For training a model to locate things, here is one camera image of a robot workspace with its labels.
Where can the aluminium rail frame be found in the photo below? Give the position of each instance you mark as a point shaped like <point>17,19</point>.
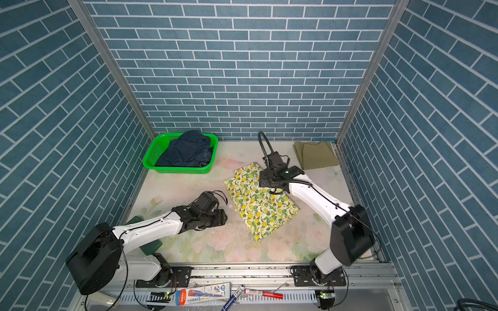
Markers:
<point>293,280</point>

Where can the dark navy skirt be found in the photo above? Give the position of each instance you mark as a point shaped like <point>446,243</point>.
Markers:
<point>191,149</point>

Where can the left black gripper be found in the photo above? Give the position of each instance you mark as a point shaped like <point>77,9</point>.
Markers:
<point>221,218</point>

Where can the dark green sponge block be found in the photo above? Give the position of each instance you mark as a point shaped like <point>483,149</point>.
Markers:
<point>150,248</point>

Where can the yellow floral skirt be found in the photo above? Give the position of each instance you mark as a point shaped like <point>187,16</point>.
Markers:
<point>261,211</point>

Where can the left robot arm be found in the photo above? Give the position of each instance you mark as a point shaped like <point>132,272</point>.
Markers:
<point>128,252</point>

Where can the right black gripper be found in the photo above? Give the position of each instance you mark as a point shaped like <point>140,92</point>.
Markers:
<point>264,178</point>

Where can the green plastic basket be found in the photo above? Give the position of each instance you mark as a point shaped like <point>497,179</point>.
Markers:
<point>160,144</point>

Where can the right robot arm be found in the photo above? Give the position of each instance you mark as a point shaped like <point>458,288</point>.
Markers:
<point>351,235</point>

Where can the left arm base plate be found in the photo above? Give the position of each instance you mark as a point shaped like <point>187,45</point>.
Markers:
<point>175,277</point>

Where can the blue marker pen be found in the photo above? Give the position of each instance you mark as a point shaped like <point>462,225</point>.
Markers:
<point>233,298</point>

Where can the red blue toothpaste box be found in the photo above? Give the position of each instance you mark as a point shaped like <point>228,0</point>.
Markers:
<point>203,294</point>

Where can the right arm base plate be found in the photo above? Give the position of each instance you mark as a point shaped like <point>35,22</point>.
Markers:
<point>306,275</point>

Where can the grey tape roll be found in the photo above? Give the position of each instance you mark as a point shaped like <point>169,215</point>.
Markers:
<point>103,299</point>

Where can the red marker pen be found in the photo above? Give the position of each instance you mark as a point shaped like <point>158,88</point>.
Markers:
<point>264,293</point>

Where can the olive green skirt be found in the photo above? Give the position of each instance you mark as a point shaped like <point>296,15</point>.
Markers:
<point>314,155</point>

